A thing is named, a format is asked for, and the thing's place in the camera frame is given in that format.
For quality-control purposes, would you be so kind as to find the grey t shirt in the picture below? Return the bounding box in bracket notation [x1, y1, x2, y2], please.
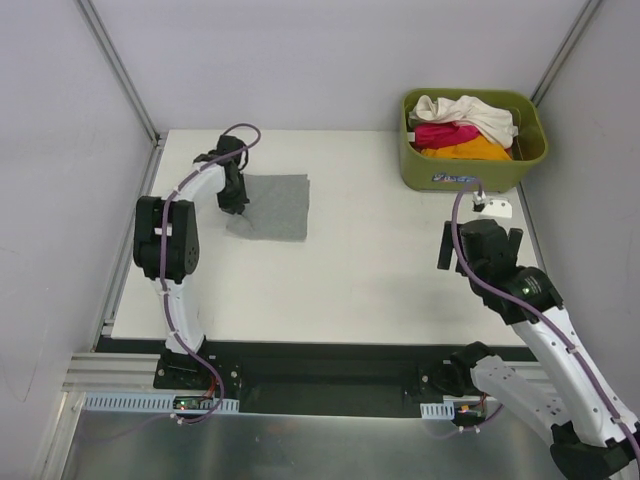
[226, 175, 310, 242]

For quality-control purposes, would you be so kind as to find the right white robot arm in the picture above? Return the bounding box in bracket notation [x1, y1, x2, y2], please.
[429, 219, 639, 479]

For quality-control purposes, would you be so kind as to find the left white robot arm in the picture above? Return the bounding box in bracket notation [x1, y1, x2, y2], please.
[133, 134, 249, 355]

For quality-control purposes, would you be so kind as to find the green plastic bin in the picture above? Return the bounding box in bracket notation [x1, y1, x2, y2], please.
[399, 88, 548, 193]

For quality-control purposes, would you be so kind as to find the orange t shirt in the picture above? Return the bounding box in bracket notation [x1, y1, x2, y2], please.
[420, 137, 512, 161]

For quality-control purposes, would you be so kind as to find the pink t shirt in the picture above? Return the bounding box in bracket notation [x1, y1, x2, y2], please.
[413, 123, 481, 149]

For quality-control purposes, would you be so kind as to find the white t shirt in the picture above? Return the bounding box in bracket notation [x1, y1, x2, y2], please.
[409, 95, 519, 149]

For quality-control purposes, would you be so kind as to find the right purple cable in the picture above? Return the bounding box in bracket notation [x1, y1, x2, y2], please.
[422, 179, 640, 461]

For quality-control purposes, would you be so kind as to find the left aluminium frame post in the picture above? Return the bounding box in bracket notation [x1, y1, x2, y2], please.
[74, 0, 161, 146]

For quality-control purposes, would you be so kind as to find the aluminium frame post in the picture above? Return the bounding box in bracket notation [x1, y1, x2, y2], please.
[74, 0, 161, 146]
[530, 0, 605, 106]

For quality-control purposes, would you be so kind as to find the right white cable duct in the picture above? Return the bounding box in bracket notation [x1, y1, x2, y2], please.
[420, 401, 455, 421]

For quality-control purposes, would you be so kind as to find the white cable duct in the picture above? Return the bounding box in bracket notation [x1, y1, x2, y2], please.
[420, 401, 455, 421]
[83, 393, 218, 415]

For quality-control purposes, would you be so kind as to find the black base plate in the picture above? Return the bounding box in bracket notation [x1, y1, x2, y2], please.
[153, 341, 490, 418]

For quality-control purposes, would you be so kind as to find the aluminium rail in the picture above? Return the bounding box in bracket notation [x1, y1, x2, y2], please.
[62, 352, 159, 393]

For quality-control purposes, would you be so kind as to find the right aluminium frame post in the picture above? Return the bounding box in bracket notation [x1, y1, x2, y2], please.
[530, 0, 605, 106]

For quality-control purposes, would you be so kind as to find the left white cable duct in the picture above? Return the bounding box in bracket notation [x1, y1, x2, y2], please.
[83, 393, 218, 415]

